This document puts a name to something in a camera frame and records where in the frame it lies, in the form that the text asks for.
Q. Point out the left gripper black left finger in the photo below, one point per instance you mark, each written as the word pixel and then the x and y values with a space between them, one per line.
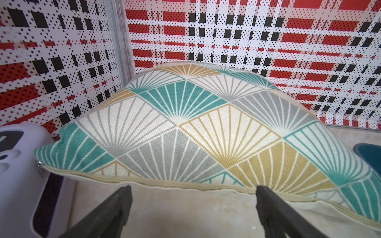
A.
pixel 107 219

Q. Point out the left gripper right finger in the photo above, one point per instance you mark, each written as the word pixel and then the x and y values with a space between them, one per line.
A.
pixel 280 220

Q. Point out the teal storage box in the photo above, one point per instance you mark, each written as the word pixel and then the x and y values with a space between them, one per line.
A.
pixel 370 153

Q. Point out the lavender I'm here jug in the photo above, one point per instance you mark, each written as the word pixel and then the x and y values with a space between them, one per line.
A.
pixel 35 203

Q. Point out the fan pattern cushion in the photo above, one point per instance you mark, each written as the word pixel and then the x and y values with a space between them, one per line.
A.
pixel 198 125

